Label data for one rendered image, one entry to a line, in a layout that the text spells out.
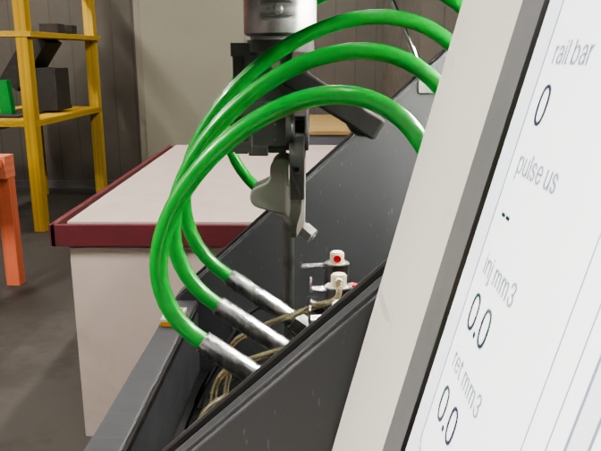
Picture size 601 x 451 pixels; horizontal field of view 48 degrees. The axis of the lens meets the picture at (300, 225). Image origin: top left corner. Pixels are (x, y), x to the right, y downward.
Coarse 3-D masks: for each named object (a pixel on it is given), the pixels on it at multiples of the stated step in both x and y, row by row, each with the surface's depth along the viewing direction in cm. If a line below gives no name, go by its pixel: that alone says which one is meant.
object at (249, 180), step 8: (320, 0) 78; (328, 0) 79; (440, 0) 73; (448, 0) 72; (456, 0) 72; (456, 8) 72; (232, 80) 86; (232, 160) 88; (240, 160) 89; (240, 168) 88; (240, 176) 89; (248, 176) 88; (248, 184) 88
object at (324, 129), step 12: (312, 120) 594; (324, 120) 594; (336, 120) 594; (312, 132) 511; (324, 132) 511; (336, 132) 510; (348, 132) 510; (312, 144) 515; (324, 144) 515; (336, 144) 515
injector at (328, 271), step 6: (330, 264) 76; (348, 264) 76; (330, 270) 76; (336, 270) 75; (342, 270) 75; (348, 270) 76; (330, 276) 76; (348, 276) 76; (348, 282) 77; (312, 300) 77; (318, 312) 77
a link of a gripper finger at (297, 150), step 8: (296, 128) 70; (304, 128) 70; (296, 136) 69; (304, 136) 71; (296, 144) 69; (304, 144) 71; (296, 152) 69; (304, 152) 71; (296, 160) 69; (296, 168) 71; (296, 176) 70; (296, 184) 71; (296, 192) 71
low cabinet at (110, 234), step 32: (160, 160) 331; (224, 160) 331; (256, 160) 331; (128, 192) 254; (160, 192) 254; (224, 192) 254; (64, 224) 207; (96, 224) 207; (128, 224) 207; (224, 224) 207; (96, 256) 211; (128, 256) 211; (192, 256) 211; (96, 288) 214; (128, 288) 214; (96, 320) 216; (128, 320) 216; (96, 352) 219; (128, 352) 219; (96, 384) 222; (96, 416) 225
